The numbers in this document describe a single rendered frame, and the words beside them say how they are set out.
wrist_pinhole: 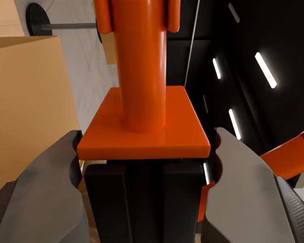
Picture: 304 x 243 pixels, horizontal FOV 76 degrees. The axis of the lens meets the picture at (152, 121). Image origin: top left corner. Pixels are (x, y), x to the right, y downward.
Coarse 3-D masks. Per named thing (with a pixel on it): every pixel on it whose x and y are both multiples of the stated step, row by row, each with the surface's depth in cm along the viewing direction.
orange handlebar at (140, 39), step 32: (96, 0) 7; (128, 0) 7; (160, 0) 7; (128, 32) 7; (160, 32) 7; (128, 64) 8; (160, 64) 8; (128, 96) 8; (160, 96) 9; (128, 128) 9; (160, 128) 9
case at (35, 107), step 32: (0, 64) 17; (32, 64) 22; (64, 64) 29; (0, 96) 17; (32, 96) 21; (64, 96) 29; (0, 128) 17; (32, 128) 21; (64, 128) 29; (0, 160) 17; (32, 160) 21
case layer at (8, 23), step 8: (0, 0) 69; (8, 0) 73; (0, 8) 69; (8, 8) 73; (0, 16) 69; (8, 16) 73; (16, 16) 77; (0, 24) 69; (8, 24) 73; (16, 24) 77; (0, 32) 69; (8, 32) 73; (16, 32) 77
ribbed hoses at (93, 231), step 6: (84, 162) 23; (90, 162) 22; (96, 162) 22; (102, 162) 22; (84, 168) 22; (78, 186) 21; (84, 186) 19; (84, 192) 19; (84, 198) 18; (84, 204) 18; (90, 204) 18; (90, 210) 18; (90, 216) 18; (90, 222) 18; (90, 228) 16; (96, 228) 17; (90, 234) 16; (96, 234) 16; (90, 240) 15; (96, 240) 16
